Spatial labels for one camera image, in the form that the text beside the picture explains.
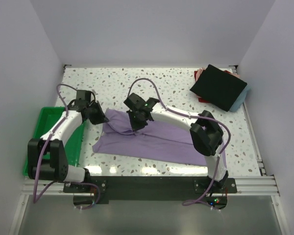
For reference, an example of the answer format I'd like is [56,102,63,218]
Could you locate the purple t shirt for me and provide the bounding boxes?
[92,109,228,173]

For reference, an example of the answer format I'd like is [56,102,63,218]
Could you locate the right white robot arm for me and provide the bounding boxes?
[124,93,228,192]

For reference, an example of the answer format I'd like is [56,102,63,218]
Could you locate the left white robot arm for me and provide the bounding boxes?
[27,90,109,196]

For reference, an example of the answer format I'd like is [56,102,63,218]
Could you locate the pink folded t shirt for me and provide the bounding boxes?
[194,68,240,82]

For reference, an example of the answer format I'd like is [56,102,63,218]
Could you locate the black folded t shirt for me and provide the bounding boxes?
[190,65,248,112]

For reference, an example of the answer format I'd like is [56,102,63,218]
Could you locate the light blue folded t shirt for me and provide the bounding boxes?
[229,85,250,112]

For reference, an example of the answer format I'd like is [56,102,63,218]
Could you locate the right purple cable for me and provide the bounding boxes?
[127,78,232,208]

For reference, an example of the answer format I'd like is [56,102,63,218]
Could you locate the purple cable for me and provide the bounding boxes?
[127,78,232,208]
[33,84,106,210]

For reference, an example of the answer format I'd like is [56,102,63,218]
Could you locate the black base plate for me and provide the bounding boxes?
[63,175,238,205]

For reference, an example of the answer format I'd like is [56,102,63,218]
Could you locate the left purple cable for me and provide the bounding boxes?
[33,84,106,210]

